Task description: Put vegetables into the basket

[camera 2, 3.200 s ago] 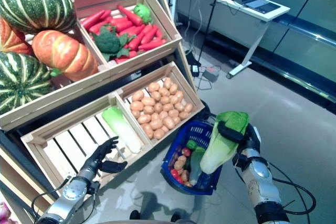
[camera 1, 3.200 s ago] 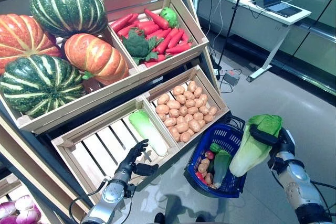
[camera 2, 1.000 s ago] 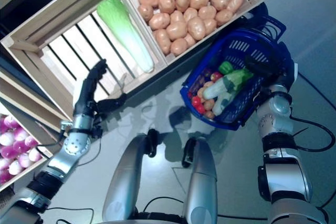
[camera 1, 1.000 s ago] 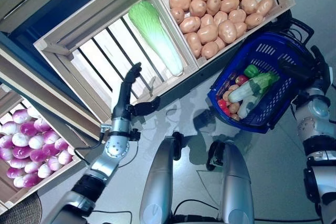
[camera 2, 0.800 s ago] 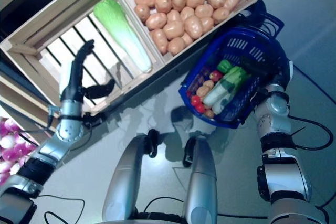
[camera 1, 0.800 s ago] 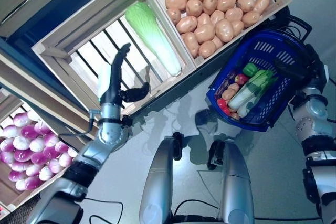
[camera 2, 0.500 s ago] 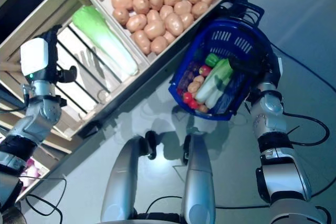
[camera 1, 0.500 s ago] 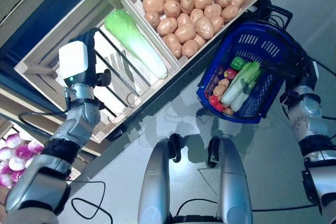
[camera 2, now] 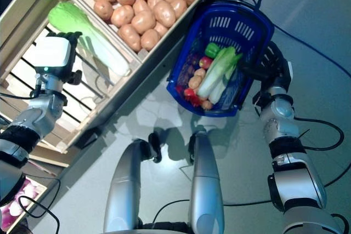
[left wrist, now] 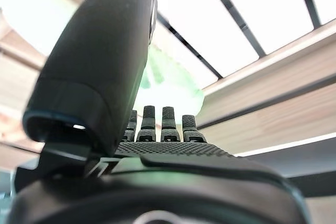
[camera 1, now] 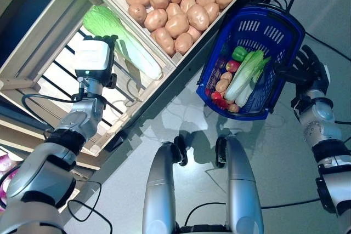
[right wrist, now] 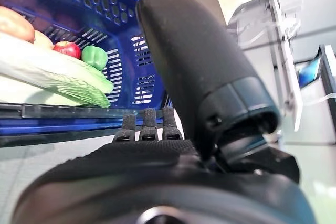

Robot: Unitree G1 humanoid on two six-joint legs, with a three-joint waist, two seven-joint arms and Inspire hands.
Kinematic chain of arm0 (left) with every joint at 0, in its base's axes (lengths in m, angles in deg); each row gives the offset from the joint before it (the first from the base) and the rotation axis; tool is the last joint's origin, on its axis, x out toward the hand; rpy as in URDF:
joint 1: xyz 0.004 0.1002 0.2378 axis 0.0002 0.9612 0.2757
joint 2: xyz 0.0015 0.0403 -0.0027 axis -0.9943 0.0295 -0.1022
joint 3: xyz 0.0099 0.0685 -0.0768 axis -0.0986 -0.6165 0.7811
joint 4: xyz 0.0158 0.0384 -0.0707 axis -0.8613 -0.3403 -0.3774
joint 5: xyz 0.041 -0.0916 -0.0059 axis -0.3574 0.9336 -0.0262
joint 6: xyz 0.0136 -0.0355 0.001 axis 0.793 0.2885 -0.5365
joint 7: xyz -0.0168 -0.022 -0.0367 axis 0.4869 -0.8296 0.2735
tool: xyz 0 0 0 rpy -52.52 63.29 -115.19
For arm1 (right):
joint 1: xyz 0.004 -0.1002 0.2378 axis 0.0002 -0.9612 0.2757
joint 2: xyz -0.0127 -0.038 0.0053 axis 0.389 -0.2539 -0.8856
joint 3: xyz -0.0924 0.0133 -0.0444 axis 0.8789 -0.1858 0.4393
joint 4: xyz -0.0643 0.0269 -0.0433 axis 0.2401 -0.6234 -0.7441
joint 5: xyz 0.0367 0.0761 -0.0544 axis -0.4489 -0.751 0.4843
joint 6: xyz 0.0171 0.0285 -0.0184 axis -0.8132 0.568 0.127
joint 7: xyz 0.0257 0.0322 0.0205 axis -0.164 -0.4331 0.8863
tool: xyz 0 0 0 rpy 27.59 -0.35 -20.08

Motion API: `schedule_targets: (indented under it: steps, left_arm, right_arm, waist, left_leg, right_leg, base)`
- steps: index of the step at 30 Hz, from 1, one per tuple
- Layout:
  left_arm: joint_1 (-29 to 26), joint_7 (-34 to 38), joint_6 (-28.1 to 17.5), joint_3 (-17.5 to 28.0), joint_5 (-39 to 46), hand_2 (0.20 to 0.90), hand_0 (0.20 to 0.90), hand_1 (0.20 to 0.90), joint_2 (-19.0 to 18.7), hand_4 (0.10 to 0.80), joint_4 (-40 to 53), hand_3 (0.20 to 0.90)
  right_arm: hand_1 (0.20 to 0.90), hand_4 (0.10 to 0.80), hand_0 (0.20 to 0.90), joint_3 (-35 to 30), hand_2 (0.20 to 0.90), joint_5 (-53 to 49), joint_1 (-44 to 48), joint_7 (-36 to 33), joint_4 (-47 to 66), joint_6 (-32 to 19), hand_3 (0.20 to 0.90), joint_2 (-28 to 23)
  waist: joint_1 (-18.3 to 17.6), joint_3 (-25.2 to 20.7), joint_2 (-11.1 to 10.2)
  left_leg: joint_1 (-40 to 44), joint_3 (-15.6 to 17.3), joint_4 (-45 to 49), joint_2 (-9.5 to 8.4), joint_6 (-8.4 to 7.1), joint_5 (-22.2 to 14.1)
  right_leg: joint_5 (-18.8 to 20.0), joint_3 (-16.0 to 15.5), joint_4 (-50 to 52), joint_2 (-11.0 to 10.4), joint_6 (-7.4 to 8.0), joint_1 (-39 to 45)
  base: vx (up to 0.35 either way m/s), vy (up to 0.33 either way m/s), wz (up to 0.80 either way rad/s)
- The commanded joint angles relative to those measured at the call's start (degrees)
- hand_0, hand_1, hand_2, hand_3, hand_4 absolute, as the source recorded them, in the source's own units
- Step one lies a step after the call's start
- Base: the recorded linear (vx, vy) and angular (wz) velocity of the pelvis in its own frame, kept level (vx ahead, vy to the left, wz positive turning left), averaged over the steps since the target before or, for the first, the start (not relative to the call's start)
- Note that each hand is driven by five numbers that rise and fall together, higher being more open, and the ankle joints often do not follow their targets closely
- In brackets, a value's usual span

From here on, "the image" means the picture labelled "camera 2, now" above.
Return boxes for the right five-finger robot hand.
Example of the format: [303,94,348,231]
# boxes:
[240,41,294,89]

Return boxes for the left five-finger robot hand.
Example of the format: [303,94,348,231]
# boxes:
[33,30,83,80]

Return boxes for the green napa cabbage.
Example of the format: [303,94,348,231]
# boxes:
[196,46,237,98]
[208,52,244,104]
[48,1,131,77]

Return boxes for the blue plastic shopping basket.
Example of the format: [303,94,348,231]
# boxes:
[166,0,275,117]

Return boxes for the wooden slat crate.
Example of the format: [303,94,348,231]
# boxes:
[0,175,49,234]
[0,0,143,154]
[35,0,228,64]

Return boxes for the green bell pepper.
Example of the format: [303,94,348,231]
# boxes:
[205,42,222,56]

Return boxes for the red apple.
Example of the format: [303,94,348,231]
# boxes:
[199,56,213,69]

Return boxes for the purple eggplant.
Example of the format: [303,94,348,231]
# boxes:
[186,54,201,72]

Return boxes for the red chili pepper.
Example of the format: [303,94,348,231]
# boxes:
[183,88,203,106]

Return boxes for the wooden display rack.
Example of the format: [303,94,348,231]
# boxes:
[0,0,231,234]

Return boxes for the silver robot right leg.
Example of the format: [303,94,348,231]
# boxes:
[188,131,225,234]

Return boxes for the purple onion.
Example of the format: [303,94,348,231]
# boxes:
[19,181,38,204]
[2,197,27,218]

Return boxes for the black robot waist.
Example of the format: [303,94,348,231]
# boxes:
[104,219,193,234]

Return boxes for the black floor cable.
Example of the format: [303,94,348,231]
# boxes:
[274,24,351,78]

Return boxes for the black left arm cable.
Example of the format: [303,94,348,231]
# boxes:
[0,91,39,100]

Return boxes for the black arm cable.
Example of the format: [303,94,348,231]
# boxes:
[295,117,345,150]
[0,91,39,100]

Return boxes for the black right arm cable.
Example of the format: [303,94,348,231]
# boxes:
[295,117,345,150]

